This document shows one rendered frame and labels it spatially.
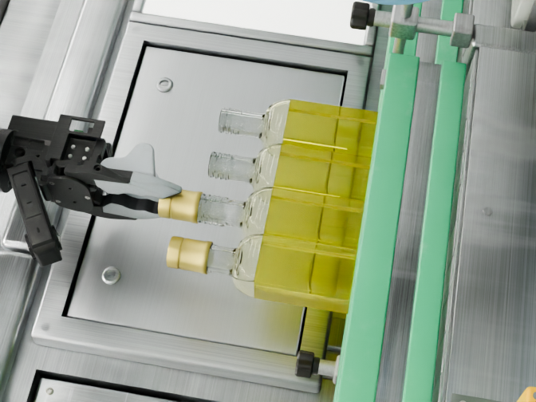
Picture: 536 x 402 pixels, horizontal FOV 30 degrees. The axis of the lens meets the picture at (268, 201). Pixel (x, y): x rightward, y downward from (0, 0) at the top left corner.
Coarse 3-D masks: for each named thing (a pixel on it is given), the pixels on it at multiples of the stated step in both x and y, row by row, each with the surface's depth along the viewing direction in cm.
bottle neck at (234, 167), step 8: (216, 152) 112; (216, 160) 111; (224, 160) 111; (232, 160) 111; (240, 160) 111; (248, 160) 111; (208, 168) 111; (216, 168) 111; (224, 168) 111; (232, 168) 111; (240, 168) 111; (248, 168) 111; (216, 176) 112; (224, 176) 111; (232, 176) 111; (240, 176) 111; (248, 176) 111
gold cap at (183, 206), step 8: (184, 192) 109; (192, 192) 109; (200, 192) 109; (160, 200) 108; (168, 200) 108; (176, 200) 108; (184, 200) 108; (192, 200) 108; (160, 208) 108; (168, 208) 108; (176, 208) 108; (184, 208) 108; (192, 208) 108; (160, 216) 109; (168, 216) 109; (176, 216) 109; (184, 216) 108; (192, 216) 108
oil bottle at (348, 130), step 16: (272, 112) 113; (288, 112) 112; (304, 112) 112; (320, 112) 112; (336, 112) 112; (352, 112) 112; (368, 112) 112; (272, 128) 111; (288, 128) 111; (304, 128) 111; (320, 128) 111; (336, 128) 111; (352, 128) 111; (368, 128) 111; (304, 144) 111; (320, 144) 111; (336, 144) 110; (352, 144) 110; (368, 144) 110
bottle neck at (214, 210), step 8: (200, 200) 108; (208, 200) 108; (216, 200) 108; (224, 200) 108; (232, 200) 109; (200, 208) 108; (208, 208) 108; (216, 208) 108; (224, 208) 108; (232, 208) 108; (240, 208) 108; (200, 216) 108; (208, 216) 108; (216, 216) 108; (224, 216) 108; (232, 216) 108; (240, 216) 108; (216, 224) 109; (224, 224) 109; (232, 224) 108
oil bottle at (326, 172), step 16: (272, 144) 111; (288, 144) 111; (256, 160) 110; (272, 160) 110; (288, 160) 109; (304, 160) 109; (320, 160) 109; (336, 160) 109; (352, 160) 110; (368, 160) 110; (256, 176) 109; (272, 176) 109; (288, 176) 109; (304, 176) 109; (320, 176) 109; (336, 176) 109; (352, 176) 109; (320, 192) 108; (336, 192) 108; (352, 192) 108
